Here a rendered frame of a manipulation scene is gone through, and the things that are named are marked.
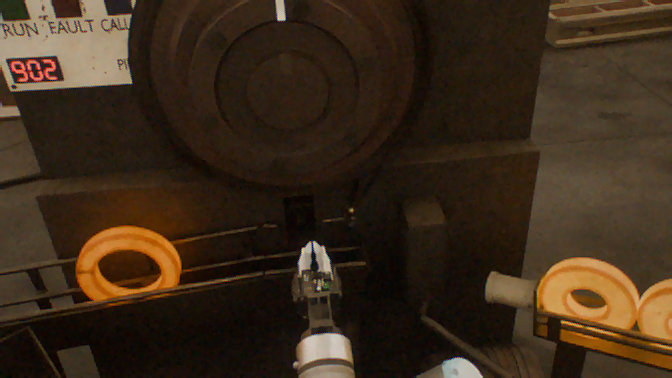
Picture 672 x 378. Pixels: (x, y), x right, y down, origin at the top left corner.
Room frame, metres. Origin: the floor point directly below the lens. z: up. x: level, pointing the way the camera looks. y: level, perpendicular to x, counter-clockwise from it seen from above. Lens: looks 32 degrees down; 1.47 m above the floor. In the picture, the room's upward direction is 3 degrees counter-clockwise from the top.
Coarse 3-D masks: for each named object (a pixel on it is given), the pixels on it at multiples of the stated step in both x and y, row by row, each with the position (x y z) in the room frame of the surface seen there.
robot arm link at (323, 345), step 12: (312, 336) 0.70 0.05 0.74; (324, 336) 0.70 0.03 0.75; (336, 336) 0.70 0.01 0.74; (300, 348) 0.70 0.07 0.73; (312, 348) 0.68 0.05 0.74; (324, 348) 0.68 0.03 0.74; (336, 348) 0.68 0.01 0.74; (348, 348) 0.70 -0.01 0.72; (300, 360) 0.68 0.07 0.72; (312, 360) 0.67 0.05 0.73; (348, 360) 0.67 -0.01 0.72
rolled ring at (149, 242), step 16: (96, 240) 0.90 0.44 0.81; (112, 240) 0.90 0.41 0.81; (128, 240) 0.90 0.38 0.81; (144, 240) 0.91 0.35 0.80; (160, 240) 0.92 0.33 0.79; (80, 256) 0.90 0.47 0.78; (96, 256) 0.90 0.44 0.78; (160, 256) 0.91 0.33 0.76; (176, 256) 0.93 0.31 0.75; (80, 272) 0.89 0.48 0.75; (96, 272) 0.91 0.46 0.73; (176, 272) 0.91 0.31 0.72; (96, 288) 0.90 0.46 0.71; (112, 288) 0.92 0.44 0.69; (144, 288) 0.93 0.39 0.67; (160, 288) 0.91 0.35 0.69; (112, 304) 0.90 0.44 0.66
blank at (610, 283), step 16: (560, 272) 0.81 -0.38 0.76; (576, 272) 0.80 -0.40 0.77; (592, 272) 0.79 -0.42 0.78; (608, 272) 0.78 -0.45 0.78; (544, 288) 0.82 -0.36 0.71; (560, 288) 0.81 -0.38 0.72; (576, 288) 0.80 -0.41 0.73; (592, 288) 0.79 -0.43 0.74; (608, 288) 0.77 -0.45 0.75; (624, 288) 0.76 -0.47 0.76; (544, 304) 0.82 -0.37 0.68; (560, 304) 0.81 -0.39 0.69; (576, 304) 0.82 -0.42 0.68; (608, 304) 0.77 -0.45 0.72; (624, 304) 0.76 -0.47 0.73; (592, 320) 0.78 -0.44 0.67; (608, 320) 0.77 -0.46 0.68; (624, 320) 0.76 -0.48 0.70
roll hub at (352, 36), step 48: (240, 0) 0.83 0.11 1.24; (288, 0) 0.82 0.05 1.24; (336, 0) 0.86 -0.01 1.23; (240, 48) 0.83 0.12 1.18; (288, 48) 0.83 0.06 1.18; (336, 48) 0.84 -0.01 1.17; (192, 96) 0.81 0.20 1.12; (240, 96) 0.83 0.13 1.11; (288, 96) 0.81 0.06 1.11; (336, 96) 0.84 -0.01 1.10; (240, 144) 0.82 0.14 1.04; (288, 144) 0.83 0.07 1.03; (336, 144) 0.83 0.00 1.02
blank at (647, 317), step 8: (648, 288) 0.77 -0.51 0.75; (656, 288) 0.75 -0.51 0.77; (664, 288) 0.74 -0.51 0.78; (648, 296) 0.75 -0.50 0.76; (656, 296) 0.74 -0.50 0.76; (664, 296) 0.73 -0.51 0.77; (640, 304) 0.75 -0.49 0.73; (648, 304) 0.74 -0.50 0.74; (656, 304) 0.74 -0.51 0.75; (664, 304) 0.73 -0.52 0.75; (640, 312) 0.75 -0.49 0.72; (648, 312) 0.74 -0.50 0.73; (656, 312) 0.74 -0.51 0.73; (664, 312) 0.73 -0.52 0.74; (640, 320) 0.75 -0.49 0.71; (648, 320) 0.74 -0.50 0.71; (656, 320) 0.73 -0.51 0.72; (664, 320) 0.73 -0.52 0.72; (640, 328) 0.74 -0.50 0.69; (648, 328) 0.74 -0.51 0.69; (656, 328) 0.73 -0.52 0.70; (664, 328) 0.73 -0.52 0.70; (664, 336) 0.73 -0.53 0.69; (656, 344) 0.73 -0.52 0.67
